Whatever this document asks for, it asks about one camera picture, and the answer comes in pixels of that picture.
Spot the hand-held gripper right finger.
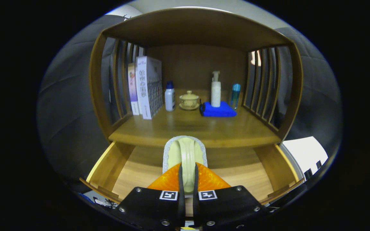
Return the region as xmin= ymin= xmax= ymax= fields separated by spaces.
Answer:
xmin=192 ymin=162 xmax=268 ymax=229

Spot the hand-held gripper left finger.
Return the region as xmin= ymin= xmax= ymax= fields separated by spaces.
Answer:
xmin=116 ymin=163 xmax=186 ymax=229

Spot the brown wooden drawer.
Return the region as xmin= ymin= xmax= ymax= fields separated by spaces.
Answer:
xmin=79 ymin=141 xmax=305 ymax=215

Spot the brown wooden countertop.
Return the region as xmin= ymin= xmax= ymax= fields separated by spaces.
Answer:
xmin=109 ymin=106 xmax=282 ymax=149

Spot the brown wooden cabinet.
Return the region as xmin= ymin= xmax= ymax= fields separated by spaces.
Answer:
xmin=89 ymin=7 xmax=304 ymax=151

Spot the blue folded cloth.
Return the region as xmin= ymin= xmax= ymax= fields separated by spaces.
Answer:
xmin=199 ymin=101 xmax=237 ymax=117

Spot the yellow lidded teacup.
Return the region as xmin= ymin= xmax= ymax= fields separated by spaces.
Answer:
xmin=179 ymin=90 xmax=200 ymax=111

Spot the white bottle blue cap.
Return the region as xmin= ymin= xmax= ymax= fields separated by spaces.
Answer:
xmin=165 ymin=81 xmax=176 ymax=112

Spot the white pump bottle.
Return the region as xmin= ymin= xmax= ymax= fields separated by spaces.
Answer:
xmin=211 ymin=71 xmax=221 ymax=107

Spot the blue transparent bottle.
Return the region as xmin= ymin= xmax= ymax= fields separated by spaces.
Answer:
xmin=231 ymin=83 xmax=241 ymax=110

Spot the white patterned book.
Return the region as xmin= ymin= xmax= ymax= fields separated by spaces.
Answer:
xmin=136 ymin=56 xmax=163 ymax=120

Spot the purple white book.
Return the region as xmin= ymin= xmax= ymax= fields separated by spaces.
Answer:
xmin=128 ymin=63 xmax=140 ymax=116

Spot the black backdrop cloth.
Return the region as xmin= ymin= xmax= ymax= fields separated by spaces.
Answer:
xmin=37 ymin=14 xmax=343 ymax=186

